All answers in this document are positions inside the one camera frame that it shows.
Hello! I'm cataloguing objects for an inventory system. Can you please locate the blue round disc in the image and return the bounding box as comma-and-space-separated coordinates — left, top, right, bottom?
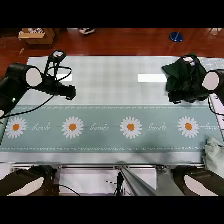
169, 31, 185, 43

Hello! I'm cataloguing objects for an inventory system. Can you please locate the cardboard box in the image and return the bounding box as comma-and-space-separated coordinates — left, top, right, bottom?
17, 27, 56, 46

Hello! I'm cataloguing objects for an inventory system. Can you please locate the dark green T-shirt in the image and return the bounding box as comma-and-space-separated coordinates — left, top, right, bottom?
161, 54, 212, 105

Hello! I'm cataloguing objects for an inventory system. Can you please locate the silver frame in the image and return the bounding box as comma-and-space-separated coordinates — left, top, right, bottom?
0, 161, 224, 197

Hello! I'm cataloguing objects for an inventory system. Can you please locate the black cable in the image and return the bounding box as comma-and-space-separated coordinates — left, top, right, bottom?
57, 182, 82, 197
206, 94, 224, 118
44, 63, 73, 83
0, 94, 56, 120

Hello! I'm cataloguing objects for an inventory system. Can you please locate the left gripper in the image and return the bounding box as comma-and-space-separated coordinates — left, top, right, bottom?
55, 84, 77, 101

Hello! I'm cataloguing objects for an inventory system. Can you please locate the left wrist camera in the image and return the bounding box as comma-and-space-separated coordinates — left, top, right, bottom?
47, 49, 67, 73

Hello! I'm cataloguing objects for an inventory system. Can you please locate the pale garment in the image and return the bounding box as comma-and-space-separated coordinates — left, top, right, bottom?
202, 135, 224, 180

